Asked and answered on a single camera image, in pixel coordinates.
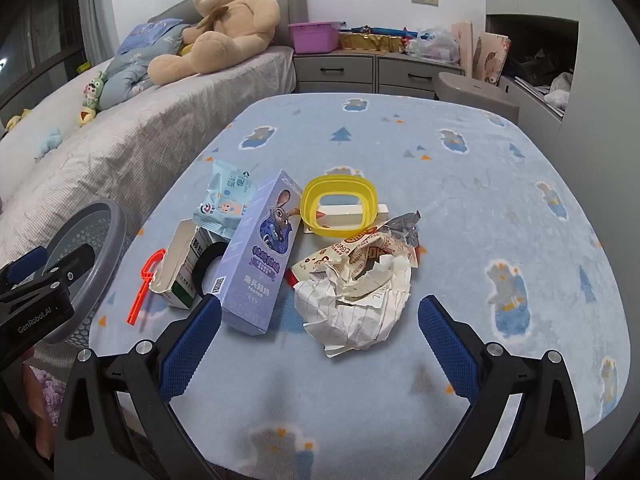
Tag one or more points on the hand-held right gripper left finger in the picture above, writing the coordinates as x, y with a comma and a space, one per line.
192, 345

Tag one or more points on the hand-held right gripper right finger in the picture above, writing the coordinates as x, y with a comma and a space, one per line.
447, 345

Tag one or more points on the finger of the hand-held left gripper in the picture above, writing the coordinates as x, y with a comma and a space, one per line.
70, 262
27, 262

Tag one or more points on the grey perforated waste basket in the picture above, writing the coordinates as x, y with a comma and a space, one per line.
107, 255

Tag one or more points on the green white medicine box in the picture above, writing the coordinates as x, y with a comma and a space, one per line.
175, 280

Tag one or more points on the orange plastic tool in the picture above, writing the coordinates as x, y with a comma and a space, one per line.
142, 290

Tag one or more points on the black tape roll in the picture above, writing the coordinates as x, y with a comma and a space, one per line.
200, 270

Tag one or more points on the white paper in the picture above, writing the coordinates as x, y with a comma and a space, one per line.
350, 320

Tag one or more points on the purple toothpaste box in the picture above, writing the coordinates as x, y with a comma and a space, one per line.
255, 260

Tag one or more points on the silver foil wrapper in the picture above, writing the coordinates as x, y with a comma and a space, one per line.
402, 227

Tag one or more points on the beige snack wrapper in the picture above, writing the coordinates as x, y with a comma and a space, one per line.
345, 255

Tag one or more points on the light blue wet wipes packet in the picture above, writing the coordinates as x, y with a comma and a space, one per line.
227, 200

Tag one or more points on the white playing card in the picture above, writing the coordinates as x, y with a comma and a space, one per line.
345, 210

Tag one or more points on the person's left hand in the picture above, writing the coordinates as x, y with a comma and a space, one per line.
37, 400

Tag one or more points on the light blue plush toy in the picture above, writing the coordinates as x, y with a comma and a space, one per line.
50, 142

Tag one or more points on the grey checked bed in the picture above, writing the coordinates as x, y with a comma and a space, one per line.
125, 145

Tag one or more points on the light blue printed blanket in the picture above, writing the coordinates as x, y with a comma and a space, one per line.
475, 210

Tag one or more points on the yellow plush toy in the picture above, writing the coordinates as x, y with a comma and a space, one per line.
15, 121

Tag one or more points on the yellow red fruit plush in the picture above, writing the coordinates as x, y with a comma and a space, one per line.
85, 117

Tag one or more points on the green hooded plush doll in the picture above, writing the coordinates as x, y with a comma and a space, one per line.
95, 90

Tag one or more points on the dark framed window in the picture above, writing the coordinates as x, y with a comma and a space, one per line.
45, 35

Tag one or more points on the blue printed pillow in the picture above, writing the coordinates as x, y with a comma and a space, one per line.
150, 35

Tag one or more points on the grey chair back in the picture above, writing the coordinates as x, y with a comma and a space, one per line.
475, 95

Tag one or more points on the grey curtain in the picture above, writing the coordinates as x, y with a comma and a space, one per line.
102, 10

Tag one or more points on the white cloth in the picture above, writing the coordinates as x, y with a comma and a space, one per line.
560, 90

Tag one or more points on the large beige teddy bear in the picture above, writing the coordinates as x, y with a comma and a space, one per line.
235, 25

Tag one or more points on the printed cardboard box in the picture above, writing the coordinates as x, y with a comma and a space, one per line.
492, 57

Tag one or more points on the clear plastic bag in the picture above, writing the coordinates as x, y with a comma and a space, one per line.
432, 47

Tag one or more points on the pink cardboard box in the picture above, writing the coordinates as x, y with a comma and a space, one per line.
462, 45

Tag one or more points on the gold foil box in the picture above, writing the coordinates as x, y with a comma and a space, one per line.
370, 42

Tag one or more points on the white built-in cabinet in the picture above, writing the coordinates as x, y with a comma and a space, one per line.
590, 60

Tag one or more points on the blue patterned gift roll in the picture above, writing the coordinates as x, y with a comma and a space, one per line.
380, 30

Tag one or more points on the purple plastic basket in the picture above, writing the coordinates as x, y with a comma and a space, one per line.
315, 40

